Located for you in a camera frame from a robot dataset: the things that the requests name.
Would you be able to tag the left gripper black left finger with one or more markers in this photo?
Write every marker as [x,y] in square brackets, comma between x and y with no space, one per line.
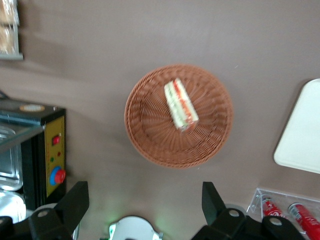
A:
[71,202]

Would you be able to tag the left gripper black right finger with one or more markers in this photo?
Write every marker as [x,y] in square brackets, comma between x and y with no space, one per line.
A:
[215,207]

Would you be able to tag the triangle sandwich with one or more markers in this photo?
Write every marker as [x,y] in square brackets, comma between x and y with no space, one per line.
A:
[180,105]

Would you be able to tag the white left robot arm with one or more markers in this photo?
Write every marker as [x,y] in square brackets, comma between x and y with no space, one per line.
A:
[135,228]

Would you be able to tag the brown round wicker basket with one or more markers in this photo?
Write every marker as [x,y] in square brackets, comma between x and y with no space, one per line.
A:
[155,140]

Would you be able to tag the cream plastic tray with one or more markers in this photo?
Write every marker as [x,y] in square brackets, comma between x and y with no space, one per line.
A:
[302,132]

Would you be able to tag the grey metal snack tray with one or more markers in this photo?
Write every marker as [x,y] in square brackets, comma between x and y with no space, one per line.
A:
[15,56]

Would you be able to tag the clear acrylic bottle rack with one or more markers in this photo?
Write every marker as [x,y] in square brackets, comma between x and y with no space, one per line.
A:
[255,202]

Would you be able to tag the red cola bottle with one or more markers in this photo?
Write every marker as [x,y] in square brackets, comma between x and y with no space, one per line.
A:
[306,221]
[272,208]

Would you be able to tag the steel food pan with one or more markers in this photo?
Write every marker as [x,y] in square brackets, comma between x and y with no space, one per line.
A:
[10,207]
[8,162]

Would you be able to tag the black food warmer yellow panel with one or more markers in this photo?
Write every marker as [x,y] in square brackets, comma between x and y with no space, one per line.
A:
[55,135]

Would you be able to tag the puffed rice snack pack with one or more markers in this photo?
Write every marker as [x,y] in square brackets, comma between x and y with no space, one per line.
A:
[7,11]
[6,40]

